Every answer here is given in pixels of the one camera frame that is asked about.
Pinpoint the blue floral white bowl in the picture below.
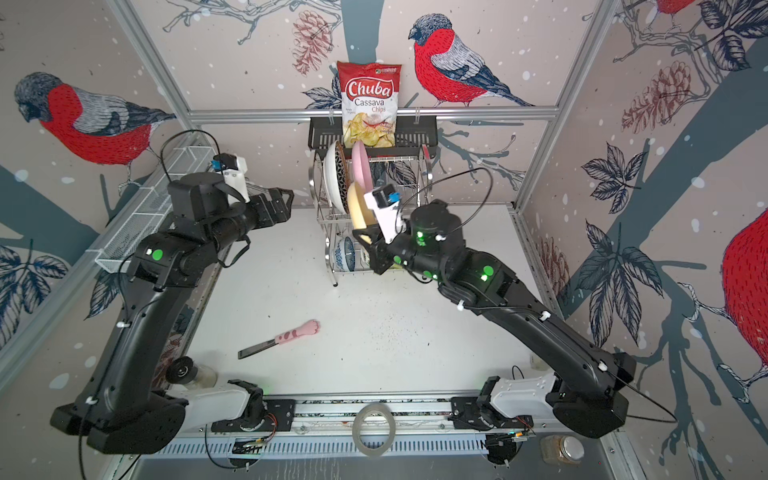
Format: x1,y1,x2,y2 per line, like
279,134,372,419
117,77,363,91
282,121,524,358
331,235,370,272

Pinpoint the steel two-tier dish rack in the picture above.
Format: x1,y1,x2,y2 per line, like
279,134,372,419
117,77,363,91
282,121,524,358
308,140,434,287

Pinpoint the white patterned plate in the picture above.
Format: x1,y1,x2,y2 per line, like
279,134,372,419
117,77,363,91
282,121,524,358
323,141,347,214

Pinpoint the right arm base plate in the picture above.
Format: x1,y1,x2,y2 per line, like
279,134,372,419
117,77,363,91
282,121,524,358
447,397,534,432

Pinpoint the black wall shelf basket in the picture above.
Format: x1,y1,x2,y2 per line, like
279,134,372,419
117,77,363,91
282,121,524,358
308,116,438,158

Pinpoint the pink cat paw knife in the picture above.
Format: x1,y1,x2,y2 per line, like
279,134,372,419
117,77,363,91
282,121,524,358
237,320,320,360

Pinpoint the glass jar white lid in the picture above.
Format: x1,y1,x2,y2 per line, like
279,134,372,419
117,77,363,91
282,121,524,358
539,435,585,465

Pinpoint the grey tape roll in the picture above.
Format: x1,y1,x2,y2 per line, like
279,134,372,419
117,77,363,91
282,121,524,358
351,402,397,458

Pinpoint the Chuba cassava chips bag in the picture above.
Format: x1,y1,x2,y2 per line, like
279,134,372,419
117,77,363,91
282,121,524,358
337,62,401,148

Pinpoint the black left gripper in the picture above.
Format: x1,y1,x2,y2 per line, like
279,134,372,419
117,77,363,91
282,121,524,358
208,186,295,255

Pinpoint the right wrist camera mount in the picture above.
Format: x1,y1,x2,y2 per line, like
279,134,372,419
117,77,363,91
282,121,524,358
364,184,406,244

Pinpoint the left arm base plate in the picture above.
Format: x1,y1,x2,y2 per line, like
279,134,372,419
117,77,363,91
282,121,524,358
210,398,296,434

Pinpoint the white wire mesh basket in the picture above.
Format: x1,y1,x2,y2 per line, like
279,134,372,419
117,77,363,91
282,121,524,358
88,145,215,273

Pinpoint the yellow bear plate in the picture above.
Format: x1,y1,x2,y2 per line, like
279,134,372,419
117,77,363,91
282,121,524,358
347,182,377,229

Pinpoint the black lid shaker bottle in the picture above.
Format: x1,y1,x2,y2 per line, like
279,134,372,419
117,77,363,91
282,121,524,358
165,356,217,390

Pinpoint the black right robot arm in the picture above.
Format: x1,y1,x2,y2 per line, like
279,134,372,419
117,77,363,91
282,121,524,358
353,200,636,439

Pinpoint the pink plate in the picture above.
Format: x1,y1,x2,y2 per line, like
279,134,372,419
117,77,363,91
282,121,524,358
352,140,373,193

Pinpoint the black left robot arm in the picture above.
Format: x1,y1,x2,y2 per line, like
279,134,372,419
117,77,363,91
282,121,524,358
50,172,294,454

